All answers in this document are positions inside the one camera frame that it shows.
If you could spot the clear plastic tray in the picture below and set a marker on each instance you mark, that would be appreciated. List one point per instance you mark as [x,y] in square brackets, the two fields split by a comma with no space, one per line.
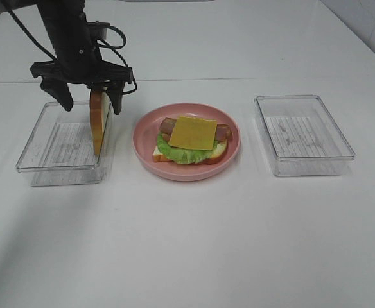
[301,137]
[60,151]

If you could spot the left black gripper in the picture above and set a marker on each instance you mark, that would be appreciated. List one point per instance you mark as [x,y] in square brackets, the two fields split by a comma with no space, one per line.
[79,61]

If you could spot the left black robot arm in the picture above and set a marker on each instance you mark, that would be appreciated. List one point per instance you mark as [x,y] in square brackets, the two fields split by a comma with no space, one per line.
[53,10]

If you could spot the pale pink bacon strip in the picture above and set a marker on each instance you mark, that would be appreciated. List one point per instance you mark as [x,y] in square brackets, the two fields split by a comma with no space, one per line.
[167,125]

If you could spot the right clear plastic tray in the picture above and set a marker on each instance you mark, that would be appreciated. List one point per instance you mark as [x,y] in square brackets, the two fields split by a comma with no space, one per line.
[301,137]

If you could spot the reddish brown bacon strip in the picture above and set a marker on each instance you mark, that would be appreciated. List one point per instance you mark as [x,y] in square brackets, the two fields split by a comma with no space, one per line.
[223,132]

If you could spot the white bread slice brown crust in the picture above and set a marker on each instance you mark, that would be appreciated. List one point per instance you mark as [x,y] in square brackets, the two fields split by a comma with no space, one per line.
[216,156]

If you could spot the yellow cheese slice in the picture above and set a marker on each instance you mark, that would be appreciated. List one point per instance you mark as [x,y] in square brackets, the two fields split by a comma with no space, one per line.
[193,133]

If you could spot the bread slice tray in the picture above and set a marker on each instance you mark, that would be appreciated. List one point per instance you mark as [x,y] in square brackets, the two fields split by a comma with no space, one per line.
[99,106]

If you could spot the left clear plastic tray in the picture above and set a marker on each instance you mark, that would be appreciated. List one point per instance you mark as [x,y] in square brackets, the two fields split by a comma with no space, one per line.
[60,151]

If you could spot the pink round plate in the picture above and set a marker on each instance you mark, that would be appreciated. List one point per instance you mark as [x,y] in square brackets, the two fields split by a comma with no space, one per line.
[146,130]

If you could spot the green lettuce leaf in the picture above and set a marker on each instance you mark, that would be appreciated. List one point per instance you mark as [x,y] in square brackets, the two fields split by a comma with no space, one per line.
[180,155]

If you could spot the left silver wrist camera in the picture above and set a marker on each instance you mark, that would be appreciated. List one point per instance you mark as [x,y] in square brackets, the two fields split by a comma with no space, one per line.
[98,30]

